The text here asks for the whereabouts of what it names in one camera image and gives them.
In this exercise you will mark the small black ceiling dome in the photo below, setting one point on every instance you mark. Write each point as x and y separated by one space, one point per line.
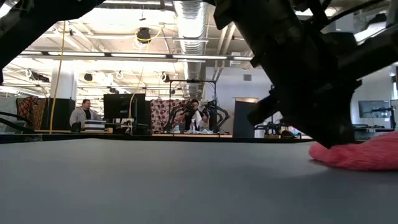
165 77
88 77

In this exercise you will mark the silver round ventilation duct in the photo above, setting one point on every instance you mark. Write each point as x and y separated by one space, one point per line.
191 25

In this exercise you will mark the black monitor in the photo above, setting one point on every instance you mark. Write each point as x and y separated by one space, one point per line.
119 105

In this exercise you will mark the black partition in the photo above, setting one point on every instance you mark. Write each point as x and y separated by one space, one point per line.
244 119

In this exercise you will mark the white cloth pile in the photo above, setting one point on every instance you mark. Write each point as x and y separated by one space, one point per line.
186 131

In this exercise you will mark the red patterned cloth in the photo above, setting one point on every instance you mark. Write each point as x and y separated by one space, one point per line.
31 112

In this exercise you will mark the black cabinet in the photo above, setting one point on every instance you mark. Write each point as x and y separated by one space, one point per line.
63 115

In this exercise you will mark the grey wall vent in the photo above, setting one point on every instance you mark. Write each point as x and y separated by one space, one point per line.
247 77

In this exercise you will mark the white ceiling light strip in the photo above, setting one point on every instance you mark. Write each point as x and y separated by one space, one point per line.
138 55
242 58
199 57
77 53
31 52

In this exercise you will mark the pink towel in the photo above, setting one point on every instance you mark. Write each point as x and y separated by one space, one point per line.
357 154

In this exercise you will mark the background black robot arm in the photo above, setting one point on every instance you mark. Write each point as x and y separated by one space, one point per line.
175 116
270 127
217 115

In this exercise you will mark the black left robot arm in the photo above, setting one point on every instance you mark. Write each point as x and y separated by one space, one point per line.
31 18

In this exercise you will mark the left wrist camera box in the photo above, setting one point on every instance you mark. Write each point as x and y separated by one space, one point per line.
340 45

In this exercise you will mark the circle patterned cloth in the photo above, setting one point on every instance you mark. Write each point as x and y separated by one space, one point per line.
160 112

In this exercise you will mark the person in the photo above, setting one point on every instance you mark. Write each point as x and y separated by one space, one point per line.
82 115
193 116

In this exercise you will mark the stack of white bins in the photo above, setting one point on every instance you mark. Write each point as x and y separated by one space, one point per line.
94 125

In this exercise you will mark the grey equipment box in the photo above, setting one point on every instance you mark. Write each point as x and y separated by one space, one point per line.
360 127

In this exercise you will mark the wooden background table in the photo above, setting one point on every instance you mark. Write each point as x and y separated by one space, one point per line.
192 135

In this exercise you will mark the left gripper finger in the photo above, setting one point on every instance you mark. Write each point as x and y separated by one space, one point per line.
323 118

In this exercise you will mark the black monitor on arm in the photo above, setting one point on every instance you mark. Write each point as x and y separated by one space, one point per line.
373 108

